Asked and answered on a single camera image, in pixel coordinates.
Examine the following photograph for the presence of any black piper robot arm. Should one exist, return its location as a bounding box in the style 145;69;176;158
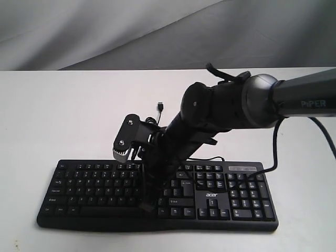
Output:
139;64;335;212

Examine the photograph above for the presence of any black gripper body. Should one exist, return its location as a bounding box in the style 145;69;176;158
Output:
138;126;217;189

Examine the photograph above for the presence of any black keyboard usb cable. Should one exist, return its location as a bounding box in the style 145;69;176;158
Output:
144;101;226;163

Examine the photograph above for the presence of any black acer keyboard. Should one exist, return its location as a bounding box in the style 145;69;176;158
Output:
37;160;278;232

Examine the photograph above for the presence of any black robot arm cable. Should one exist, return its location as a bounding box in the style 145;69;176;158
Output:
246;104;336;179

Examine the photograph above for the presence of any grey backdrop cloth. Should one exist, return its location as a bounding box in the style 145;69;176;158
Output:
1;1;335;70

